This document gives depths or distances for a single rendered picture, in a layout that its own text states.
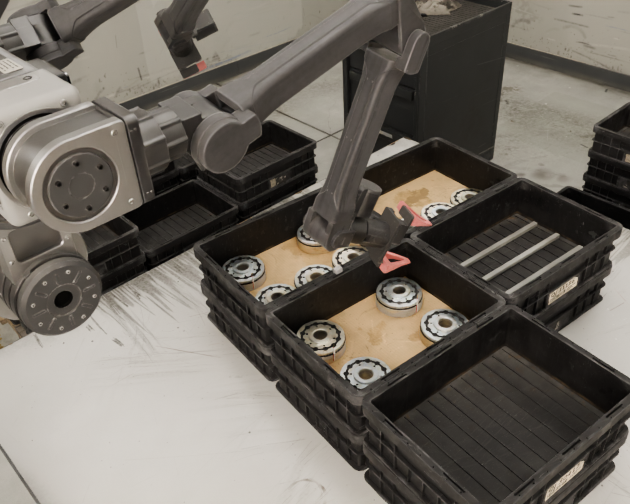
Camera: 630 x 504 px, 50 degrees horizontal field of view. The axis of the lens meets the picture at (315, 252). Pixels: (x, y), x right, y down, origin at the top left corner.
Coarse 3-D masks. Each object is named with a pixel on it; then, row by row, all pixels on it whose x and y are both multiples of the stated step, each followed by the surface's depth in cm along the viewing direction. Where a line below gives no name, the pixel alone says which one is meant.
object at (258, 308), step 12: (312, 192) 173; (288, 204) 170; (264, 216) 166; (372, 216) 163; (228, 228) 162; (240, 228) 163; (204, 240) 159; (204, 252) 155; (204, 264) 155; (216, 264) 152; (348, 264) 149; (216, 276) 151; (228, 276) 148; (324, 276) 146; (240, 288) 144; (300, 288) 144; (252, 300) 141; (276, 300) 141; (264, 312) 139
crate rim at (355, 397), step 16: (368, 256) 151; (432, 256) 150; (320, 288) 144; (480, 288) 141; (288, 304) 140; (496, 304) 136; (272, 320) 136; (480, 320) 133; (288, 336) 132; (448, 336) 130; (304, 352) 129; (320, 368) 126; (400, 368) 124; (336, 384) 123; (352, 400) 120
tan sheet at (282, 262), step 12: (288, 240) 174; (264, 252) 171; (276, 252) 171; (288, 252) 170; (300, 252) 170; (264, 264) 167; (276, 264) 167; (288, 264) 166; (300, 264) 166; (312, 264) 166; (324, 264) 166; (276, 276) 163; (288, 276) 163
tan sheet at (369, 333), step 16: (368, 304) 153; (432, 304) 152; (336, 320) 150; (352, 320) 149; (368, 320) 149; (384, 320) 149; (400, 320) 149; (416, 320) 148; (352, 336) 145; (368, 336) 145; (384, 336) 145; (400, 336) 145; (416, 336) 144; (352, 352) 142; (368, 352) 141; (384, 352) 141; (400, 352) 141; (416, 352) 141; (336, 368) 138
